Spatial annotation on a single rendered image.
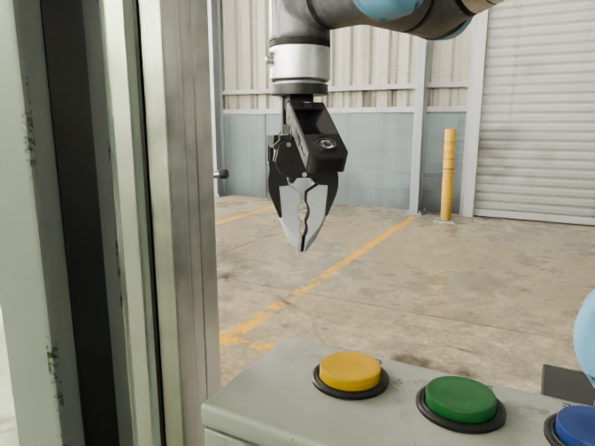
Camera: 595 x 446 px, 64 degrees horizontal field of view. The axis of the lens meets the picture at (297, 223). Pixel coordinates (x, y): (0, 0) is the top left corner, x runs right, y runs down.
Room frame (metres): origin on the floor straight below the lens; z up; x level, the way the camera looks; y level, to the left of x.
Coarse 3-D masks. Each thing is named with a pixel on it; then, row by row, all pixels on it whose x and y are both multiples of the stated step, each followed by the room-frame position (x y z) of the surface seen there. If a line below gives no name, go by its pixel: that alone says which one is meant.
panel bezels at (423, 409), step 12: (312, 372) 0.29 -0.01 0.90; (384, 372) 0.29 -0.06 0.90; (324, 384) 0.28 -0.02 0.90; (384, 384) 0.28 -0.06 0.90; (336, 396) 0.27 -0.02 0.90; (348, 396) 0.27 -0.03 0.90; (360, 396) 0.27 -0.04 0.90; (372, 396) 0.27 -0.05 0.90; (420, 396) 0.26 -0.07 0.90; (420, 408) 0.25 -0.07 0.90; (504, 408) 0.25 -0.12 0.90; (432, 420) 0.24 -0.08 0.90; (444, 420) 0.24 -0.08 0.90; (492, 420) 0.24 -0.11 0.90; (504, 420) 0.24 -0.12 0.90; (552, 420) 0.24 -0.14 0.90; (468, 432) 0.23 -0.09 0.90; (480, 432) 0.23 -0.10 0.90; (552, 432) 0.23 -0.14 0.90; (552, 444) 0.22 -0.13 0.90; (564, 444) 0.22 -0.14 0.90
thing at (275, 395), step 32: (288, 352) 0.33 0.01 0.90; (320, 352) 0.33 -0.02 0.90; (256, 384) 0.28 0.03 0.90; (288, 384) 0.28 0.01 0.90; (416, 384) 0.28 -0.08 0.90; (224, 416) 0.25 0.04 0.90; (256, 416) 0.25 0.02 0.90; (288, 416) 0.25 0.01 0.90; (320, 416) 0.25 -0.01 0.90; (352, 416) 0.25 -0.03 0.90; (384, 416) 0.25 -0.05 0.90; (416, 416) 0.25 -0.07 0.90; (512, 416) 0.25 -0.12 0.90; (544, 416) 0.25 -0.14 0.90
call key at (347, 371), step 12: (324, 360) 0.30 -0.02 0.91; (336, 360) 0.30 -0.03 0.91; (348, 360) 0.30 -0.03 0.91; (360, 360) 0.30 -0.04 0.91; (372, 360) 0.30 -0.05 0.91; (324, 372) 0.28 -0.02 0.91; (336, 372) 0.28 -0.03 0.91; (348, 372) 0.28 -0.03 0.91; (360, 372) 0.28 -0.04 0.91; (372, 372) 0.28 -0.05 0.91; (336, 384) 0.27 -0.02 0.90; (348, 384) 0.27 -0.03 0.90; (360, 384) 0.27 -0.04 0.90; (372, 384) 0.27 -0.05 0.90
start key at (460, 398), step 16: (432, 384) 0.27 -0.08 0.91; (448, 384) 0.27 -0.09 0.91; (464, 384) 0.27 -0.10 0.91; (480, 384) 0.27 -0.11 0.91; (432, 400) 0.25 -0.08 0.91; (448, 400) 0.25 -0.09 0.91; (464, 400) 0.25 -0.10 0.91; (480, 400) 0.25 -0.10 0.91; (496, 400) 0.25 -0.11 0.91; (448, 416) 0.24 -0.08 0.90; (464, 416) 0.24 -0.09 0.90; (480, 416) 0.24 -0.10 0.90
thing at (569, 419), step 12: (564, 408) 0.24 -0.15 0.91; (576, 408) 0.24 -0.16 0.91; (588, 408) 0.24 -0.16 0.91; (564, 420) 0.23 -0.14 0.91; (576, 420) 0.23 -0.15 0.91; (588, 420) 0.23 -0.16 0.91; (564, 432) 0.22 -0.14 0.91; (576, 432) 0.22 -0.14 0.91; (588, 432) 0.22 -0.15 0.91; (576, 444) 0.21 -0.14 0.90; (588, 444) 0.21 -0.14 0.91
